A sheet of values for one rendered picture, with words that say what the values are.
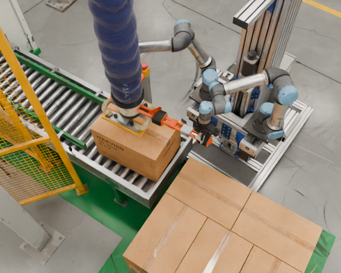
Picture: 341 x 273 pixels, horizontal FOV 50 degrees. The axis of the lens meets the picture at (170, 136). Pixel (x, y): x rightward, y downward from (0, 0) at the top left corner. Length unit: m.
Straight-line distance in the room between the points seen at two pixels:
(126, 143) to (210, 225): 0.92
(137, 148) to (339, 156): 2.23
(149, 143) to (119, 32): 1.05
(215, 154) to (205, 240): 1.01
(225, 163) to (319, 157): 1.04
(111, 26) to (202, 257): 1.78
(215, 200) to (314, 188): 1.22
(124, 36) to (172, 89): 2.34
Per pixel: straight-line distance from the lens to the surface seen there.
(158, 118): 2.53
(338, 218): 3.85
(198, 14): 5.24
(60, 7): 5.50
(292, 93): 2.24
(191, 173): 3.12
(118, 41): 2.05
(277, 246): 3.00
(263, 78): 2.32
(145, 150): 2.77
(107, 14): 1.94
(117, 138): 2.85
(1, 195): 2.71
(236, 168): 3.56
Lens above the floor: 3.34
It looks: 58 degrees down
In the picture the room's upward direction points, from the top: 2 degrees counter-clockwise
